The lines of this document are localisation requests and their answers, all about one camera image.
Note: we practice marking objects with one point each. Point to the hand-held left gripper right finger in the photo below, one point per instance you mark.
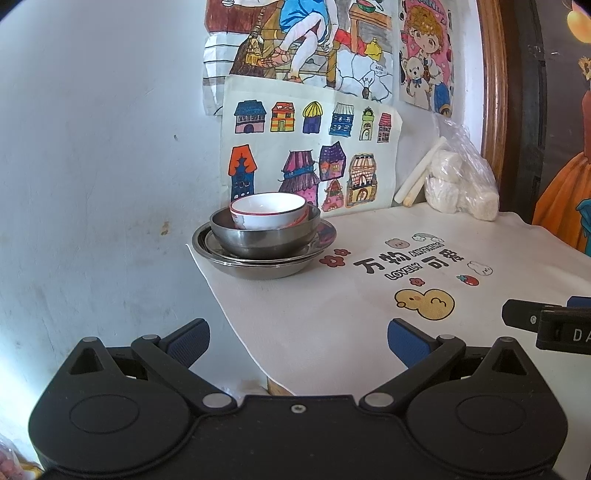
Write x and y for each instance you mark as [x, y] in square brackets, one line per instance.
[407, 341]

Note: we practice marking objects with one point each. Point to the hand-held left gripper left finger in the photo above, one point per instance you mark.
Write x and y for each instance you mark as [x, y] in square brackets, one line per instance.
[189, 340]

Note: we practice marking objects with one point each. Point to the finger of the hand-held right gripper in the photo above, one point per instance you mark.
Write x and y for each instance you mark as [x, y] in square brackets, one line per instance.
[581, 302]
[519, 314]

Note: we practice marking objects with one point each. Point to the stainless steel bowl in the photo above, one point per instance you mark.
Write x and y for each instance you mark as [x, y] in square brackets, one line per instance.
[263, 242]

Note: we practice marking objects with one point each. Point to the white printed tablecloth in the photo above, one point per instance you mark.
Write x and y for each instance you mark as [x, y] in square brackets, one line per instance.
[323, 323]

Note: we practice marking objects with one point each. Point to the orange dress poster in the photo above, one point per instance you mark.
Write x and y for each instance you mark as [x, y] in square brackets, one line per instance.
[568, 203]

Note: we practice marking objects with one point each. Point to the plastic bag of white buns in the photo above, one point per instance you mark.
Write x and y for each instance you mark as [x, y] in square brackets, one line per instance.
[461, 194]

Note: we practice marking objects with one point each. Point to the short white stick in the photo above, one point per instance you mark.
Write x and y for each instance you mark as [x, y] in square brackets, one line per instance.
[414, 191]

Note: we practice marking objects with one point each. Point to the long white stick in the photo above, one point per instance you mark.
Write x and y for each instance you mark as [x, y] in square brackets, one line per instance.
[420, 170]

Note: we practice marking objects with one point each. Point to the colourful houses drawing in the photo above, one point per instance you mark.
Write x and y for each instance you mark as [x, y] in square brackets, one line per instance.
[304, 152]

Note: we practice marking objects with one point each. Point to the teddy bear drawing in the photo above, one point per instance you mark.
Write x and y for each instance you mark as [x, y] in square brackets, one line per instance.
[427, 55]

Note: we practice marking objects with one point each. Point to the stone path figure drawing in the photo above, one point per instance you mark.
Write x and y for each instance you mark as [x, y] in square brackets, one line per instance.
[300, 46]

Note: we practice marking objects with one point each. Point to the wooden frame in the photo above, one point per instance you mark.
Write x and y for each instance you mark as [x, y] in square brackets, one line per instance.
[493, 92]

